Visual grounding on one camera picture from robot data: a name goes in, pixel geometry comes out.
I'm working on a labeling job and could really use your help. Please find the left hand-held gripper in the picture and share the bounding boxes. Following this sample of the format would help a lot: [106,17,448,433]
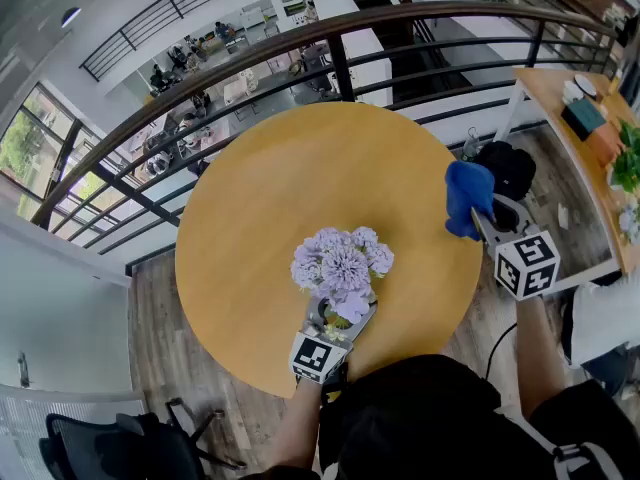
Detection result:
[288,295,380,386]

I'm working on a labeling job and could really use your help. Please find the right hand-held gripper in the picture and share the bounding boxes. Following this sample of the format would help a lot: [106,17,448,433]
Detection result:
[469,192,562,303]

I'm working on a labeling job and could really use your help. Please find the blue cloth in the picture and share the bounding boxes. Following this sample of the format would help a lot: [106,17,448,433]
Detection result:
[443,160,496,242]

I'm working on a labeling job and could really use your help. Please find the purple flower bouquet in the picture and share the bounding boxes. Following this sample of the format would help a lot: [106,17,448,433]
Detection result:
[289,225,396,343]

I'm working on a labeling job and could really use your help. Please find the person's right forearm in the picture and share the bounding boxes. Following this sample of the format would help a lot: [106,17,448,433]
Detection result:
[514,293,570,422]

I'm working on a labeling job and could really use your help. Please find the person's left forearm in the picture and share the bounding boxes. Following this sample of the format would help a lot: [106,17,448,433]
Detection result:
[267,380,324,475]

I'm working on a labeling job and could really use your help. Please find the black backpack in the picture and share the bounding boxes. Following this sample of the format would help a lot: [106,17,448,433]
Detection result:
[472,140,538,203]

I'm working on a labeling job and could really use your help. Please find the clear water bottle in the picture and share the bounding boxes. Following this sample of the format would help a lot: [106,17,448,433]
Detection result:
[460,126,482,163]

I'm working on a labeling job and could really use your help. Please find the person's black shirt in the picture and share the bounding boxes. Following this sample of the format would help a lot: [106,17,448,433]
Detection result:
[239,353,640,480]

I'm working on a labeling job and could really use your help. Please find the teal tissue box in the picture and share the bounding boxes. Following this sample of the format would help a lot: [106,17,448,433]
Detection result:
[560,96,608,142]

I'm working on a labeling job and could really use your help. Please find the orange-brown box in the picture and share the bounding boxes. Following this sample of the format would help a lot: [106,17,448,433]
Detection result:
[585,120,626,168]

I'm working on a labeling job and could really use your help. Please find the pale blue flower bunch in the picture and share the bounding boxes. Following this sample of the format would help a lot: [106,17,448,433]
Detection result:
[617,198,640,245]

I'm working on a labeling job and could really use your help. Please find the wooden side table white legs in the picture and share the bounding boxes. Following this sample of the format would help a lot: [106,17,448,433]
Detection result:
[492,66,640,295]

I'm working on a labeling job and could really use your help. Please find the white plate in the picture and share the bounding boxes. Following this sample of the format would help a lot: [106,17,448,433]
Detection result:
[573,72,599,98]

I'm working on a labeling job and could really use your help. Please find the dark staircase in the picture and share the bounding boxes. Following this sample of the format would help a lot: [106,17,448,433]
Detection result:
[329,0,471,104]

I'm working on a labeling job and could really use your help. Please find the black railing with wooden handrail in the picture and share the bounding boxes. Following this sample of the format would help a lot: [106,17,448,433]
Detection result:
[29,0,619,269]

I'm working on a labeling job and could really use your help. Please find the black mesh office chair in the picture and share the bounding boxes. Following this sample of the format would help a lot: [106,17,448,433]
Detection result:
[38,396,249,480]

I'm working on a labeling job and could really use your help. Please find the frosted glass door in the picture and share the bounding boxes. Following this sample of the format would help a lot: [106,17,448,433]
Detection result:
[0,227,134,394]

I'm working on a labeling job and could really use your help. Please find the striped glass partition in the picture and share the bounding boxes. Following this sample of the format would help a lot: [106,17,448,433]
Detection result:
[0,385,146,480]

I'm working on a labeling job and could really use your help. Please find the black metal railing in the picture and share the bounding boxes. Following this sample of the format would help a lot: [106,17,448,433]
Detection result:
[79,0,311,83]

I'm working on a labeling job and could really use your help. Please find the black-framed window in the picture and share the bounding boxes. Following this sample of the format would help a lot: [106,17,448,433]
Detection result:
[0,81,109,229]

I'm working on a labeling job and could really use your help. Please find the black cable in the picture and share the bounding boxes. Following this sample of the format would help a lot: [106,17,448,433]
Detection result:
[485,321,519,380]

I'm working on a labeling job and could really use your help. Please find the grey strap with buckle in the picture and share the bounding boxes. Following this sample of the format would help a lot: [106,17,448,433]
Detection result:
[552,440,626,480]

